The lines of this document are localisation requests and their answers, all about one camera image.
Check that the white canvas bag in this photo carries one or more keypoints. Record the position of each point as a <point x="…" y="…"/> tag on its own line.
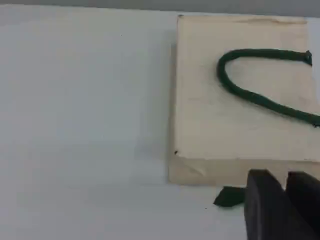
<point x="200" y="100"/>

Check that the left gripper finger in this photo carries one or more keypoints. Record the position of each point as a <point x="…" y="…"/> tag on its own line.
<point x="305" y="200"/>
<point x="262" y="215"/>

